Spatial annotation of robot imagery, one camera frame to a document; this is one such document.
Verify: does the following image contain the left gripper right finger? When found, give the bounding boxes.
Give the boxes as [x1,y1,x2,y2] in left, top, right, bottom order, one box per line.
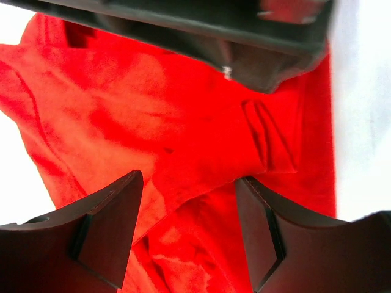
[235,177,390,292]

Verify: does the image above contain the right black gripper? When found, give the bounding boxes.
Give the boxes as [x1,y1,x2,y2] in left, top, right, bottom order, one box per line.
[10,0,334,93]

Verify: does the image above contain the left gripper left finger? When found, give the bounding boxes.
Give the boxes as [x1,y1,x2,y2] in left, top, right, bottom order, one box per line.
[1,171,143,292]

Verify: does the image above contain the red t shirt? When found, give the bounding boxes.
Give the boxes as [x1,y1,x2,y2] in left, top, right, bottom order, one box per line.
[1,14,335,292]

